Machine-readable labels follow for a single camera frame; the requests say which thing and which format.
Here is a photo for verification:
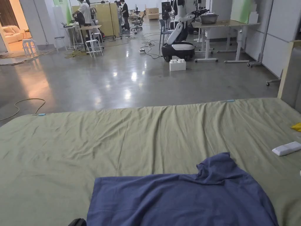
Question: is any wooden cabinet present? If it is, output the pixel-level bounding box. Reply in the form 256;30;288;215
145;8;162;20

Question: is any white round stool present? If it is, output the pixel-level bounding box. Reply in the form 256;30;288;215
85;39;104;58
22;39;38;56

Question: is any wooden table with white legs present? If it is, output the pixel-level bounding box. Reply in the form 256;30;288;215
192;14;261;64

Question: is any white remote control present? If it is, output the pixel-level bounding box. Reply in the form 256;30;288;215
272;141;301;156

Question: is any dark blue shirt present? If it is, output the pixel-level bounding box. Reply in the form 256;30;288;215
86;152;279;226

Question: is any yellow floor cable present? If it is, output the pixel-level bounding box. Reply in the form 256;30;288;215
0;98;46;122

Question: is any beige sofa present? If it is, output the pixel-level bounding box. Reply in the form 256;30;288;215
1;26;32;44

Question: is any white and black wheeled robot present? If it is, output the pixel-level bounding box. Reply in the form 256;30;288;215
161;0;219;63

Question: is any grey padded headboard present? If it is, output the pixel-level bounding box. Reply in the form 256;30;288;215
277;40;301;111

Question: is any white block-shaped box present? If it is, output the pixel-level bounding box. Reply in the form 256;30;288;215
169;59;187;72

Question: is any grey round stool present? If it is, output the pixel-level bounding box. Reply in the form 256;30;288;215
54;36;68;53

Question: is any bed with pale green sheet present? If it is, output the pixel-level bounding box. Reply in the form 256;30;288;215
0;97;301;226

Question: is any grey office chair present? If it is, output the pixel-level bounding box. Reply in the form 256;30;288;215
130;11;147;32

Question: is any wooden desk with black legs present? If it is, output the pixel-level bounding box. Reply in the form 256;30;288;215
78;24;105;51

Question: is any white desk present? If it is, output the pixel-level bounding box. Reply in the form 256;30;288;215
60;22;81;50

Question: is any blue chair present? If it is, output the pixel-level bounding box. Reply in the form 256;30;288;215
159;19;176;46

